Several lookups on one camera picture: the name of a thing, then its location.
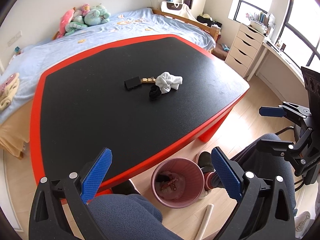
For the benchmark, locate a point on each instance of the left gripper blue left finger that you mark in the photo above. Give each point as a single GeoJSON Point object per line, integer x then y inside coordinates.
{"type": "Point", "coordinates": [90, 183]}

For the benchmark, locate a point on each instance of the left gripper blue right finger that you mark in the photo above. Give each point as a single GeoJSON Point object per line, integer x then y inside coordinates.
{"type": "Point", "coordinates": [231, 181]}

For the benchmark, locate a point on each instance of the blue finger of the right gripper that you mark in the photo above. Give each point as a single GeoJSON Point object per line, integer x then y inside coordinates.
{"type": "Point", "coordinates": [275, 147]}
{"type": "Point", "coordinates": [277, 112]}

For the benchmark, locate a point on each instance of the pink trash bin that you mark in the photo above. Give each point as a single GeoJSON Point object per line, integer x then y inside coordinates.
{"type": "Point", "coordinates": [189, 185]}

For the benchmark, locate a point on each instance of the black right shoe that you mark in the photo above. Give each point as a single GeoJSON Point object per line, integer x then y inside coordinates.
{"type": "Point", "coordinates": [203, 160]}

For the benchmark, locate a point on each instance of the person's right leg jeans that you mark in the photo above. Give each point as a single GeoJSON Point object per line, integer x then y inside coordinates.
{"type": "Point", "coordinates": [263, 165]}

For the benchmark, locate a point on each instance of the person's leg jeans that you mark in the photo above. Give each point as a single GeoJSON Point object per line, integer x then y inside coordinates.
{"type": "Point", "coordinates": [129, 217]}
{"type": "Point", "coordinates": [263, 165]}

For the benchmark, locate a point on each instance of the person's left leg jeans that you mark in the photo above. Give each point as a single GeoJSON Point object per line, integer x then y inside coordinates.
{"type": "Point", "coordinates": [129, 217]}

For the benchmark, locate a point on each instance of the white drawer cabinet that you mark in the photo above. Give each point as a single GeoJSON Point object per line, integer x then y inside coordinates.
{"type": "Point", "coordinates": [244, 49]}

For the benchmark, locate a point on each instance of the bed with blue sheet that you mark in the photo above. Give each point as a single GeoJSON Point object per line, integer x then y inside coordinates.
{"type": "Point", "coordinates": [36, 59]}

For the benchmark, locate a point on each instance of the red and black table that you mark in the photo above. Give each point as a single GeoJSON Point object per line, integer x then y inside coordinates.
{"type": "Point", "coordinates": [81, 106]}

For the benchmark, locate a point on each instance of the black hair scrunchie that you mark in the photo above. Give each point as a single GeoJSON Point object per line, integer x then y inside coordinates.
{"type": "Point", "coordinates": [154, 93]}

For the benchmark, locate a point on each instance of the white crumpled cloth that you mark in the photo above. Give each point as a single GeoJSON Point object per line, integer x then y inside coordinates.
{"type": "Point", "coordinates": [166, 82]}

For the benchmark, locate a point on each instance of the black phone stand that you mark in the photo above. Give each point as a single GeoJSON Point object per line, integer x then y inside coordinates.
{"type": "Point", "coordinates": [132, 83]}

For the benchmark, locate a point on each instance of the wooden clip by stand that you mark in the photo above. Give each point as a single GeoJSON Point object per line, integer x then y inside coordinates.
{"type": "Point", "coordinates": [148, 80]}

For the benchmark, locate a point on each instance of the folded pink beige blankets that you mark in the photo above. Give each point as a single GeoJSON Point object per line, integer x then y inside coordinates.
{"type": "Point", "coordinates": [8, 90]}

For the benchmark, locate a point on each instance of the white tote bag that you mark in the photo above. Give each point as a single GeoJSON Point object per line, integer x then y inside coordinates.
{"type": "Point", "coordinates": [178, 9]}

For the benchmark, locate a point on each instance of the striped green plush toy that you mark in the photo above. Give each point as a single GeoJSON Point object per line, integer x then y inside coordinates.
{"type": "Point", "coordinates": [75, 25]}

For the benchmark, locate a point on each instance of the teal plush toy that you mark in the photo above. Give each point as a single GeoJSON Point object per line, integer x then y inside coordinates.
{"type": "Point", "coordinates": [96, 16]}

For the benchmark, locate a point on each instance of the pink plush toy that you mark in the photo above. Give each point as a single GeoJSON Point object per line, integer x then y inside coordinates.
{"type": "Point", "coordinates": [66, 19]}

